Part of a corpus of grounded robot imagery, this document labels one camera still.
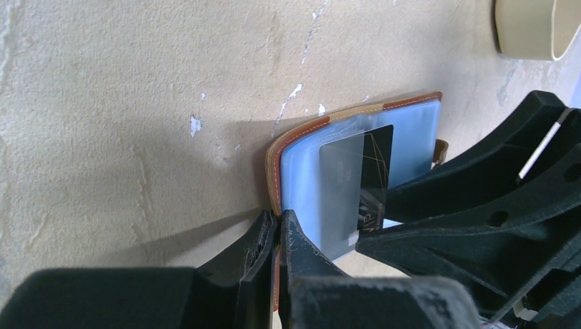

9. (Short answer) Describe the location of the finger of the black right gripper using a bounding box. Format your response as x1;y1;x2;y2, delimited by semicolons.
384;90;580;223
356;145;580;323

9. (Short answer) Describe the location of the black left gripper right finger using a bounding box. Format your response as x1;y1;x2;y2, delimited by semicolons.
279;210;482;328

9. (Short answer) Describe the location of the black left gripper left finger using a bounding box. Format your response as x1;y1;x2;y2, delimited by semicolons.
1;211;277;328

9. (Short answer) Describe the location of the brown leather card holder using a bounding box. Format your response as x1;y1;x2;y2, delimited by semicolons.
265;90;449;312

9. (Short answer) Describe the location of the black credit card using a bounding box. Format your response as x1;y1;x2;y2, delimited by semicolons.
319;125;394;260

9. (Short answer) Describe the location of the beige oval tray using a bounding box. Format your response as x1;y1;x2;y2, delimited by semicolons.
494;0;580;61

